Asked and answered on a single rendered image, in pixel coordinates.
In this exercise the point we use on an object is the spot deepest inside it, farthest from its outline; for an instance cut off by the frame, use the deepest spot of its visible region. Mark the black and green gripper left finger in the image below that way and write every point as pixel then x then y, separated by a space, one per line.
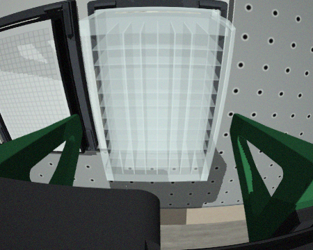
pixel 18 156

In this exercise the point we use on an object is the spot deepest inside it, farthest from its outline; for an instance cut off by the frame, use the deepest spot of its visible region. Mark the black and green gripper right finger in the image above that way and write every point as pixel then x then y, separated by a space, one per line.
pixel 265 213

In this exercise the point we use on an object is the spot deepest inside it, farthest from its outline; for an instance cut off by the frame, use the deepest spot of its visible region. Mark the grey square base plate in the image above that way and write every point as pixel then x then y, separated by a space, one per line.
pixel 271 82

